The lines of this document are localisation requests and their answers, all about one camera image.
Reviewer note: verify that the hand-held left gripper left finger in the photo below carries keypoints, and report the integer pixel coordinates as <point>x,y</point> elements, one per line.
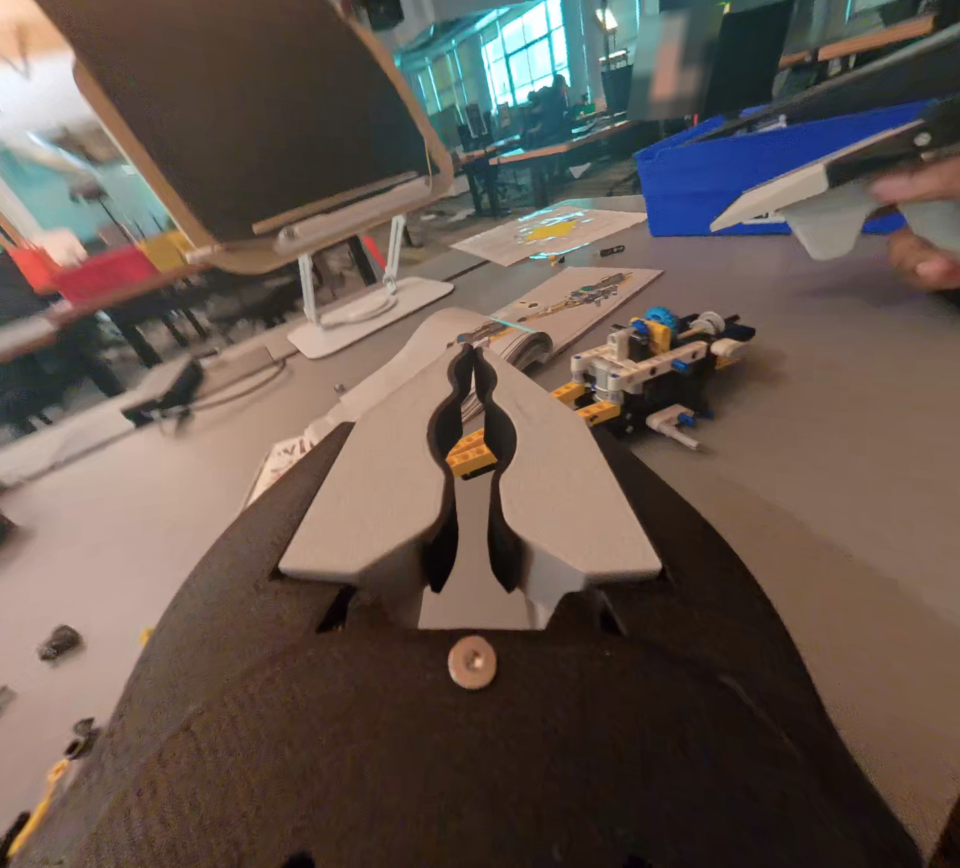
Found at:
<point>360,508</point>

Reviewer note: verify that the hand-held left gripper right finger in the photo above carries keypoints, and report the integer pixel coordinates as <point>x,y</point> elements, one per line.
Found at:
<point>570,500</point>

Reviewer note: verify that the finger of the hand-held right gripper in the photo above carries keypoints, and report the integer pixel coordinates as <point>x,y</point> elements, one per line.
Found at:
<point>825,227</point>
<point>780,197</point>

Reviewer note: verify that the yellow lego beam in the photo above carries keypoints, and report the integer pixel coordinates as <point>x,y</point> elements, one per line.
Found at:
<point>469,455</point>

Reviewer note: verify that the partly built lego model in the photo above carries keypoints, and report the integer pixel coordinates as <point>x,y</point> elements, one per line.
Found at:
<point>637,373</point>

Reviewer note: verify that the open lego instruction booklet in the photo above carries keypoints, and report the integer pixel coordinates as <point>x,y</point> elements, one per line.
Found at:
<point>592,290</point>

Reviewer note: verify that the scattered small lego pieces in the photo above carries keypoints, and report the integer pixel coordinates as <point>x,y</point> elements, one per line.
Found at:
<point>60,643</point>

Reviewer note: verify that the person's right hand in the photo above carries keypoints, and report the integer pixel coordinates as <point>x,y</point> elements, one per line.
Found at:
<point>926,268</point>

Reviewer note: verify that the blue plastic bin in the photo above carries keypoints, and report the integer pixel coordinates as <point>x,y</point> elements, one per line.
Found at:
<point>697,178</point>

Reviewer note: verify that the black white sticker sheet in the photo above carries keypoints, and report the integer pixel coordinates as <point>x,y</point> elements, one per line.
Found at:
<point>276,464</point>

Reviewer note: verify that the small yellow black pieces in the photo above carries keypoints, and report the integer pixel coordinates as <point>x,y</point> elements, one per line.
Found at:
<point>613,251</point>

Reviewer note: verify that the white monitor stand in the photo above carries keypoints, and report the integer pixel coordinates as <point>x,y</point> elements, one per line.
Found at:
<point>405,294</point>

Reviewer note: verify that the black power adapter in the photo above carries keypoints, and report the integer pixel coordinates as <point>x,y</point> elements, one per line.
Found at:
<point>165,388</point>

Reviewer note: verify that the background wooden desk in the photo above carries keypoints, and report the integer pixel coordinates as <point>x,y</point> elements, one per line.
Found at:
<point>555,144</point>

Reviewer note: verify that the printed paper sheet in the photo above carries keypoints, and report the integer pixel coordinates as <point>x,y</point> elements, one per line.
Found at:
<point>502,244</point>

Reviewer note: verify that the red container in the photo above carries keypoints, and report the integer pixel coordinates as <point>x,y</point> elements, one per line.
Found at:
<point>105,275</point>

